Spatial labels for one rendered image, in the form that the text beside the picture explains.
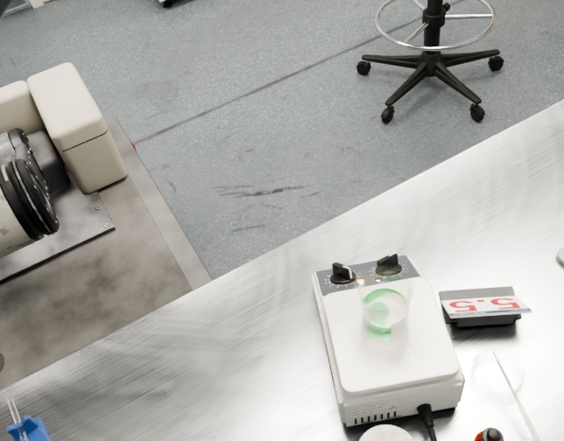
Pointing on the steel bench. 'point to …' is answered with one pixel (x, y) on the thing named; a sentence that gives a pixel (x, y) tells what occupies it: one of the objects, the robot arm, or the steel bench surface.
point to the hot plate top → (338, 306)
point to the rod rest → (35, 429)
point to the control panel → (357, 271)
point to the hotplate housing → (387, 403)
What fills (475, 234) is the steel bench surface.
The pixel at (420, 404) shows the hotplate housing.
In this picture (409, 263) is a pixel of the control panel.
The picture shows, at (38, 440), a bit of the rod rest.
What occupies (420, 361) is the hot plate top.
